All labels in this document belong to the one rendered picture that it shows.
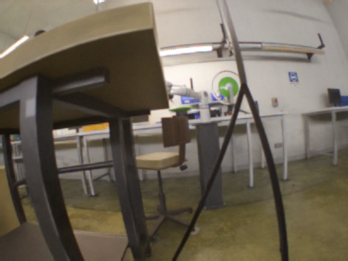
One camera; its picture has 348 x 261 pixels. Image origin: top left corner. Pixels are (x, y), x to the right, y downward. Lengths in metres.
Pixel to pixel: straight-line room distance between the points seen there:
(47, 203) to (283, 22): 4.45
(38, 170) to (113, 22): 0.26
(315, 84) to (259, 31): 1.67
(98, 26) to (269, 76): 3.32
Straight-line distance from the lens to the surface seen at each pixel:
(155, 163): 1.15
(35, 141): 0.32
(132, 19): 0.24
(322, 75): 4.41
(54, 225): 0.35
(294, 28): 4.48
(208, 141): 1.58
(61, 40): 0.27
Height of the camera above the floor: 0.80
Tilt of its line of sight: 1 degrees up
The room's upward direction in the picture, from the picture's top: 6 degrees counter-clockwise
